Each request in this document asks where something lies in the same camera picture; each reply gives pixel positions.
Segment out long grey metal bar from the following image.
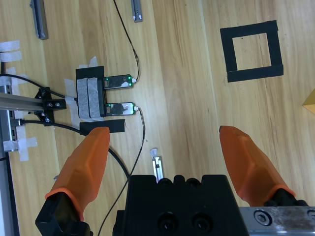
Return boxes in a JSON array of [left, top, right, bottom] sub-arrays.
[[29, 0, 49, 40]]

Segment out black usb hub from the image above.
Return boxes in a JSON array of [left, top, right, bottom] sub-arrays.
[[76, 76, 107, 123]]

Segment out black tape square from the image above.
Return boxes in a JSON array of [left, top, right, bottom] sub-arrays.
[[220, 20, 284, 83]]

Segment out usb dongle with green light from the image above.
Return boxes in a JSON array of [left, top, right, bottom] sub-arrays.
[[102, 74, 135, 89], [104, 102, 135, 116]]

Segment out thick black cable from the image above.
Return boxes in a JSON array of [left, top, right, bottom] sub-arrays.
[[17, 119, 130, 182], [0, 73, 68, 99]]

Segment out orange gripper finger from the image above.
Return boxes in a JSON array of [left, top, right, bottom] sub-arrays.
[[35, 126, 111, 236], [219, 125, 308, 207]]

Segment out thin black cable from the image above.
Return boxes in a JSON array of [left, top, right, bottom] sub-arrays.
[[113, 0, 140, 82], [97, 106, 146, 236]]

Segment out aluminium profile bar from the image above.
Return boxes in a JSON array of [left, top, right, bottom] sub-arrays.
[[0, 92, 67, 111]]

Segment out short slotted aluminium piece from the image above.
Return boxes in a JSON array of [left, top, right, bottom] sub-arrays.
[[152, 155, 165, 184], [130, 0, 144, 24]]

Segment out silver metal plate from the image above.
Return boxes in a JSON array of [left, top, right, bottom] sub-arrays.
[[0, 83, 20, 152]]

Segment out yellow block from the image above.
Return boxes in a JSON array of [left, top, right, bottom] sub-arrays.
[[302, 88, 315, 113]]

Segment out black corner bracket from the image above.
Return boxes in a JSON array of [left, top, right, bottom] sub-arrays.
[[33, 86, 67, 126]]

